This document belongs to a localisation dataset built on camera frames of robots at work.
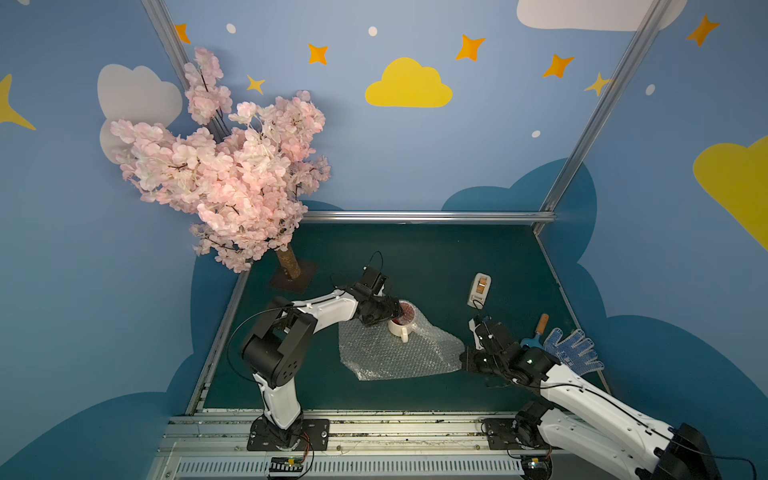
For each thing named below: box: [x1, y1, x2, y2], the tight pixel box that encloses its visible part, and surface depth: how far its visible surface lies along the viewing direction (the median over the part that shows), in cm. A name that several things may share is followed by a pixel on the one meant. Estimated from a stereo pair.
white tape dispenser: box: [467, 272, 492, 310], surface depth 101 cm
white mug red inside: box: [388, 300, 417, 343], surface depth 88 cm
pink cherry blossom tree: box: [110, 48, 331, 281], surface depth 62 cm
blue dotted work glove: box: [544, 328, 604, 375], surface depth 90 cm
